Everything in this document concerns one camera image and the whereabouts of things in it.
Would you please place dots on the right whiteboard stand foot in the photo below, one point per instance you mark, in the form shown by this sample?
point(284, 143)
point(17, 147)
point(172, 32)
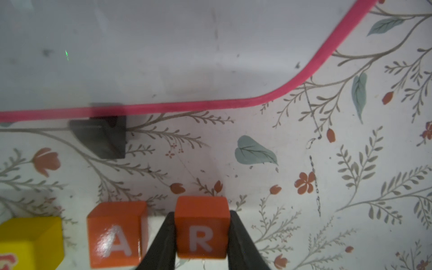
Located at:
point(103, 136)

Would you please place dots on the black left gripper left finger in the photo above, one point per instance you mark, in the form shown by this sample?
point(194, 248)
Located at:
point(162, 253)

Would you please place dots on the orange A block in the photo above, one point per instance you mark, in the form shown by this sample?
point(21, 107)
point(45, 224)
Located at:
point(117, 234)

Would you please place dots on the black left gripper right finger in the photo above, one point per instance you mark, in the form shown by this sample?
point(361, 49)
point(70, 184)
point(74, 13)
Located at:
point(241, 251)

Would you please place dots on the pink framed whiteboard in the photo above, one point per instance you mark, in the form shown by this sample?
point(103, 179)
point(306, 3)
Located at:
point(77, 59)

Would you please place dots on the orange R block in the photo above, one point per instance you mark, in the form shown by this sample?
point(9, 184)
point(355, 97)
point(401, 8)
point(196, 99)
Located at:
point(202, 226)

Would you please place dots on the yellow E block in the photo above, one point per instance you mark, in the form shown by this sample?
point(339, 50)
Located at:
point(32, 243)

